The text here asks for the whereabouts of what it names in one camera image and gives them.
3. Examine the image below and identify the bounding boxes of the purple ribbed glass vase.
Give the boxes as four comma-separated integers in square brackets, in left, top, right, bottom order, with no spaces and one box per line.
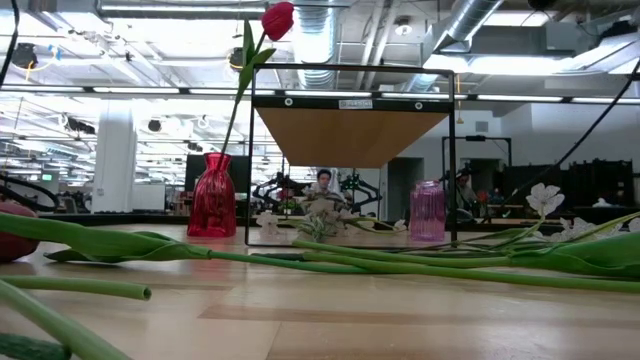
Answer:
[409,180,448,243]

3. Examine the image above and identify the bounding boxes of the black round ceiling device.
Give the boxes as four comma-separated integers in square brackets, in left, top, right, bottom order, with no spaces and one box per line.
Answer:
[9,42,39,70]
[228,46,254,75]

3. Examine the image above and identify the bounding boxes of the red glass vase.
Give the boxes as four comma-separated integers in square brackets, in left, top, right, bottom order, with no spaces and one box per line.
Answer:
[186,152,238,239]

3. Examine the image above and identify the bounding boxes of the pink artificial tulip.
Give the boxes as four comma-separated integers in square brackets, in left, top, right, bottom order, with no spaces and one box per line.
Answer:
[0,274,153,301]

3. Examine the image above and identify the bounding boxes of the black cabinet row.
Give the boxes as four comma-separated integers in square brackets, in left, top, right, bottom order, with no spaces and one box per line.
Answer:
[499,158,636,209]

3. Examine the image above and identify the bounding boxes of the dark red artificial tulip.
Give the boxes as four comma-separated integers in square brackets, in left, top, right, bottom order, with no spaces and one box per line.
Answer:
[0,199,640,294]

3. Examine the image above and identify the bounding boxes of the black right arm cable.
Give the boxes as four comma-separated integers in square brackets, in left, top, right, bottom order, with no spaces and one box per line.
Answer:
[499,59,640,206]

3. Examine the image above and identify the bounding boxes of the wooden shelf black metal frame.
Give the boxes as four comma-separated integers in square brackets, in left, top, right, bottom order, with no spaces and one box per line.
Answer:
[244,62,459,248]

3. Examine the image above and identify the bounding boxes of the bright red artificial tulip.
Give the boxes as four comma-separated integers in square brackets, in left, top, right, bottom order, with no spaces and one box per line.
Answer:
[219,1,295,157]

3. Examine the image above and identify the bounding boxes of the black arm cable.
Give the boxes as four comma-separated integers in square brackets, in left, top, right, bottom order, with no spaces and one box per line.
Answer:
[499,59,640,206]
[0,0,21,87]

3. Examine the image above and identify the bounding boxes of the black frame stand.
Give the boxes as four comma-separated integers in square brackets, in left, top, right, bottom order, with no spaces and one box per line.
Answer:
[441,134,514,201]

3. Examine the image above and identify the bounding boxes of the black computer monitor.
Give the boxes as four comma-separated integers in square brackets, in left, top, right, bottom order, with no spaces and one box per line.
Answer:
[183,153,252,194]

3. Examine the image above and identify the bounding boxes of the person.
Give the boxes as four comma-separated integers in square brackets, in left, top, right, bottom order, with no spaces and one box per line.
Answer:
[305,168,347,202]
[451,169,480,224]

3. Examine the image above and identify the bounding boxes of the white pillar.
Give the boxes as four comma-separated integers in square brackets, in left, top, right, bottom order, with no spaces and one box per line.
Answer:
[91,99,138,215]

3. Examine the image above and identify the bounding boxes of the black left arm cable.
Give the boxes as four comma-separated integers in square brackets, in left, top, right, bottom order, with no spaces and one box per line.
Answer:
[0,0,21,87]

